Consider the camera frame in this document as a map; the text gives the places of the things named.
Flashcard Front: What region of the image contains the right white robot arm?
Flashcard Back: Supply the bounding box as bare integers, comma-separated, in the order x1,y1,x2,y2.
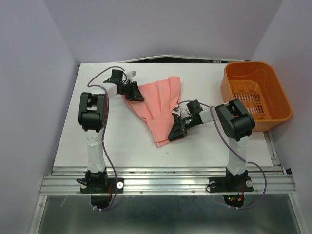
168,99,255,190

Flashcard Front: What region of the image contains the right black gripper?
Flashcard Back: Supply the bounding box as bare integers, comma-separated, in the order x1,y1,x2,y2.
168,116,195,142

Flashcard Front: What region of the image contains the pink pleated skirt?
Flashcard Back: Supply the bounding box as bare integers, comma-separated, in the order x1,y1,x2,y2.
125,76,181,147

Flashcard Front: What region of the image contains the aluminium rail frame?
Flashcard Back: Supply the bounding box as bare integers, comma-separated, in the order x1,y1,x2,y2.
29,132,308,234

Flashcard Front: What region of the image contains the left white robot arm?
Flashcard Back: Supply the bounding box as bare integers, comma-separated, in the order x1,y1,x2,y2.
77,66,144,192

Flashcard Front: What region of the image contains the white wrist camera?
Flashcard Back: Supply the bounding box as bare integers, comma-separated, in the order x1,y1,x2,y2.
172,104,185,118
126,71,137,82

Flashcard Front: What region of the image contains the orange plastic basket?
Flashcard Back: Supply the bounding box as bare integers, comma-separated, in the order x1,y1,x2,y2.
220,61,293,132

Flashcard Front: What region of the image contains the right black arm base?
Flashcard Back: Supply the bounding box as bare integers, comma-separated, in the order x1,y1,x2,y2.
206,169,254,210

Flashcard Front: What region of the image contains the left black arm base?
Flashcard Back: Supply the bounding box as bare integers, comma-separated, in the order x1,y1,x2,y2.
76,171,124,212

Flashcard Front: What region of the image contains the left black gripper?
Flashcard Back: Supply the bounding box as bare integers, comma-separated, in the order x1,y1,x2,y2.
118,81,144,101

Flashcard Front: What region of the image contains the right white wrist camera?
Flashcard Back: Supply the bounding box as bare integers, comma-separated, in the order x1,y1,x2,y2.
172,104,185,118

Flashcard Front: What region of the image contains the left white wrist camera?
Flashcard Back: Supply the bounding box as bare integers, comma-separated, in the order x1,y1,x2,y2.
126,71,137,82

